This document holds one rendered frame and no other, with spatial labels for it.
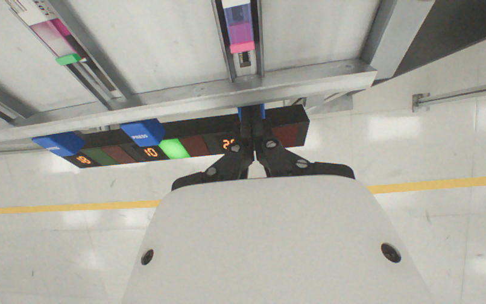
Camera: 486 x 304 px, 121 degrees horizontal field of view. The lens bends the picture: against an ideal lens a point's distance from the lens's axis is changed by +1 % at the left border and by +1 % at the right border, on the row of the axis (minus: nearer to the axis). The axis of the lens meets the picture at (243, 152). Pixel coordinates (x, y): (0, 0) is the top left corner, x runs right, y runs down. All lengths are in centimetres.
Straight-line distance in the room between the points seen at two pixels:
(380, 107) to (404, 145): 24
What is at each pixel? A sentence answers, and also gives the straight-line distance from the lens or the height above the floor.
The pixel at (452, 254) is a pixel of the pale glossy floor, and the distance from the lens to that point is 154.
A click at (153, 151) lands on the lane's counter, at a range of 22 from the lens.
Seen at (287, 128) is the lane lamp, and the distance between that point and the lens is 17.
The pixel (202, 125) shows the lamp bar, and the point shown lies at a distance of 19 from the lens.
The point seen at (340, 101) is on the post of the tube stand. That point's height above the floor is 1.
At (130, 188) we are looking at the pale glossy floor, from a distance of 124.
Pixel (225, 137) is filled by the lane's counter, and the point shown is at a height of 67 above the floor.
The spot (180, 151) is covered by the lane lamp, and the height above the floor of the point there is 66.
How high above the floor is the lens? 84
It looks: 80 degrees down
